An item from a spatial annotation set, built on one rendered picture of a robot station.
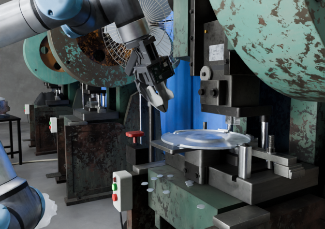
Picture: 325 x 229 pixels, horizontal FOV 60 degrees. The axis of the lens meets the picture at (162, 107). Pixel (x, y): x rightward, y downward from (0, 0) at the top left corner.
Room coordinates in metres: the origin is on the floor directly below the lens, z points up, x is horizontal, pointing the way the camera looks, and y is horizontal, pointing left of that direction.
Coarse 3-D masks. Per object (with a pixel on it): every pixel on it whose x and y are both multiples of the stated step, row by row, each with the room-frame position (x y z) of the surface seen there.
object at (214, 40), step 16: (208, 32) 0.97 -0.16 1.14; (208, 48) 0.97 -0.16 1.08; (208, 64) 0.97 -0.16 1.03; (208, 80) 0.92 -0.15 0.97; (224, 80) 0.89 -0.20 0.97; (240, 80) 0.89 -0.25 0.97; (256, 80) 0.93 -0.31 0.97; (208, 96) 0.92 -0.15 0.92; (224, 96) 0.89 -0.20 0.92; (240, 96) 0.89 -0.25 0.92; (256, 96) 0.93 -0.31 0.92
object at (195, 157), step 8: (152, 144) 0.87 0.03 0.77; (160, 144) 0.84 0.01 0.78; (168, 144) 0.84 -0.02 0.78; (168, 152) 0.79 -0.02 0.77; (176, 152) 0.78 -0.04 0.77; (192, 152) 0.89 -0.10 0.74; (200, 152) 0.85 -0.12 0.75; (208, 152) 0.86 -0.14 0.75; (216, 152) 0.88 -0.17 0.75; (192, 160) 0.89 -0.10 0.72; (200, 160) 0.85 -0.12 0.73; (208, 160) 0.86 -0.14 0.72; (216, 160) 0.88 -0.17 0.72; (184, 168) 0.91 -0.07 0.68; (192, 168) 0.89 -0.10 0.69; (200, 168) 0.85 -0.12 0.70; (192, 176) 0.89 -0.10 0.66; (200, 176) 0.85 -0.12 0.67
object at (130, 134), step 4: (128, 132) 1.14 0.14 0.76; (132, 132) 1.14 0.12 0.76; (136, 132) 1.14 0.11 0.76; (140, 132) 1.14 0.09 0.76; (144, 132) 1.15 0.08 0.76; (128, 136) 1.13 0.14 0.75; (132, 136) 1.11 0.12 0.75; (136, 136) 1.12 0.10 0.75; (140, 136) 1.13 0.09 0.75; (136, 140) 1.15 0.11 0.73
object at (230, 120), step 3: (225, 117) 0.99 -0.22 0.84; (228, 117) 0.97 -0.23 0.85; (231, 117) 0.96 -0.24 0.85; (234, 117) 0.95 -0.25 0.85; (237, 117) 0.96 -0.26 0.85; (225, 120) 0.98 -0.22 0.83; (228, 120) 0.97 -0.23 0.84; (231, 120) 0.96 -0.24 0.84; (234, 120) 0.95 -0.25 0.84; (237, 120) 0.96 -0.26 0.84; (225, 123) 0.98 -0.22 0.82; (228, 123) 0.97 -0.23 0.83; (231, 123) 0.96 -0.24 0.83; (234, 123) 0.95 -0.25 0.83; (237, 123) 0.96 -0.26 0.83
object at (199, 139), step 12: (168, 132) 1.00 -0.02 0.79; (180, 132) 1.03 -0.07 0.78; (192, 132) 1.03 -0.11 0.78; (204, 132) 1.03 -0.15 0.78; (216, 132) 1.03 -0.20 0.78; (180, 144) 0.80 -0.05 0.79; (192, 144) 0.83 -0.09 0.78; (204, 144) 0.83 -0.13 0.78; (216, 144) 0.83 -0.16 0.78; (228, 144) 0.83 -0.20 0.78; (240, 144) 0.80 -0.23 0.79
